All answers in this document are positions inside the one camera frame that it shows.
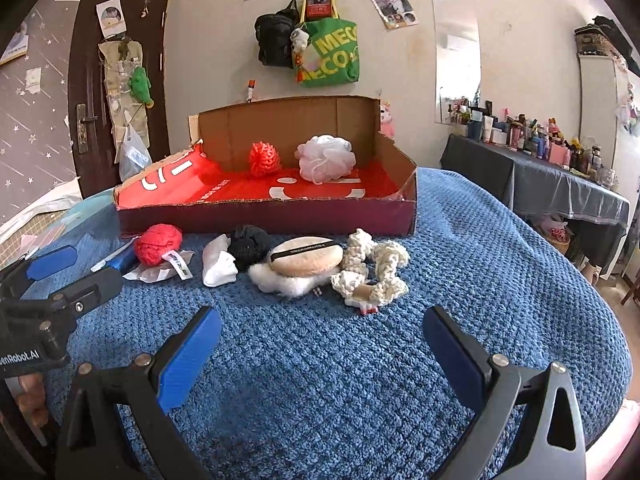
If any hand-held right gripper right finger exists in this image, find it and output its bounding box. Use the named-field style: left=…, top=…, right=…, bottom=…
left=423, top=305, right=587, bottom=480

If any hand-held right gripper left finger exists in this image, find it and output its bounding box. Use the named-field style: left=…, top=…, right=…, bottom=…
left=55, top=305, right=223, bottom=480

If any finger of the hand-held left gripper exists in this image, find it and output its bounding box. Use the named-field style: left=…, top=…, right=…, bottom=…
left=37, top=268, right=125, bottom=347
left=0, top=245, right=79, bottom=300

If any blue tissue pack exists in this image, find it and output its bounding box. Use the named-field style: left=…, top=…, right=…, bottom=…
left=91, top=242, right=176, bottom=285

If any red yarn ball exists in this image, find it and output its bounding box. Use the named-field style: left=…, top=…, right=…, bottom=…
left=134, top=223, right=195, bottom=279

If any white gauze cloth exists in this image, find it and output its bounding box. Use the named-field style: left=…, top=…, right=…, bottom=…
left=202, top=235, right=239, bottom=288

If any white cotton wad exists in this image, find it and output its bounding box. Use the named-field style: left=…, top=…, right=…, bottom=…
left=248, top=261, right=333, bottom=301

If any cream rope toy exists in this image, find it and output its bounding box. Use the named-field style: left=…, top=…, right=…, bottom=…
left=331, top=228, right=411, bottom=316

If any beige powder puff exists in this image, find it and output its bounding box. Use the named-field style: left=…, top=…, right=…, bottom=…
left=269, top=236, right=344, bottom=277

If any red-lined cardboard box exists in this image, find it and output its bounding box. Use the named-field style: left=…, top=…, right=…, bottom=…
left=114, top=96, right=418, bottom=239

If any person's left hand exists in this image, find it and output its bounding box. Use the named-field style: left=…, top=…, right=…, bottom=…
left=12, top=372, right=51, bottom=428

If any black scrubber ball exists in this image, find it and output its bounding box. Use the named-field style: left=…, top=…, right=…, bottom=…
left=227, top=225, right=271, bottom=272

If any clear plastic bag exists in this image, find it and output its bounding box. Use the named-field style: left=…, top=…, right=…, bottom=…
left=119, top=125, right=153, bottom=184

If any blue knitted blanket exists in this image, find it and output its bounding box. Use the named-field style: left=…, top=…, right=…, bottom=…
left=0, top=167, right=634, bottom=480

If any red-print plastic bag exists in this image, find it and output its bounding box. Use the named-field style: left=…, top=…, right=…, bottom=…
left=542, top=215, right=574, bottom=256

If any pink bed sheet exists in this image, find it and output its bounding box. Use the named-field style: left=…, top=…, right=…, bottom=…
left=584, top=400, right=640, bottom=480

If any grey tablecloth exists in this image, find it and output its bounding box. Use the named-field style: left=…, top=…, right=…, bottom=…
left=440, top=132, right=631, bottom=281

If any green plush toy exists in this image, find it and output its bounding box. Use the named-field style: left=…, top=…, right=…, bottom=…
left=127, top=66, right=155, bottom=108

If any beige hanging organizer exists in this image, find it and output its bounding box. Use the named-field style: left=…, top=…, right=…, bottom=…
left=97, top=37, right=151, bottom=166

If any red mesh scrubber ball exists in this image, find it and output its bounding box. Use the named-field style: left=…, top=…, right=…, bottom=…
left=249, top=141, right=282, bottom=179

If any dark brown door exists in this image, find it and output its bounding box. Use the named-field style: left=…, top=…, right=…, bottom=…
left=67, top=0, right=174, bottom=200

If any white bath loofah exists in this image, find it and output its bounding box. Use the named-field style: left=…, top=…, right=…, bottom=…
left=296, top=134, right=357, bottom=185

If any pink plush toy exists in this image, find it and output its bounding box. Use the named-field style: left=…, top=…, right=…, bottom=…
left=379, top=100, right=396, bottom=139

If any door photo print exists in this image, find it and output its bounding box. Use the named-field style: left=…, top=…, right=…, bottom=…
left=96, top=0, right=126, bottom=39

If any tall standing mirror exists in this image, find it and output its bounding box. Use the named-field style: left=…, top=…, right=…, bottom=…
left=574, top=16, right=640, bottom=162

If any black backpack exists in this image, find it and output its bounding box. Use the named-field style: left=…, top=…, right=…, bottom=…
left=254, top=0, right=301, bottom=68

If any green tote bag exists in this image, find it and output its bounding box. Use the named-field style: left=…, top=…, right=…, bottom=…
left=292, top=0, right=361, bottom=89

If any red framed picture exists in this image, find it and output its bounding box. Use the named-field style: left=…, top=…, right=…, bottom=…
left=305, top=0, right=335, bottom=21

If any metal door handle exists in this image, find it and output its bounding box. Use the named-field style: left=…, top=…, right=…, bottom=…
left=75, top=104, right=99, bottom=154

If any wall calendar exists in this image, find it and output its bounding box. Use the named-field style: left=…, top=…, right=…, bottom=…
left=0, top=22, right=31, bottom=66

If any wall mirror sheet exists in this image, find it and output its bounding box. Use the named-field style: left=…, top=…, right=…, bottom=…
left=431, top=0, right=481, bottom=126

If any photo wall poster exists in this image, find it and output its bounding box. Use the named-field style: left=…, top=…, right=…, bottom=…
left=368, top=0, right=420, bottom=30

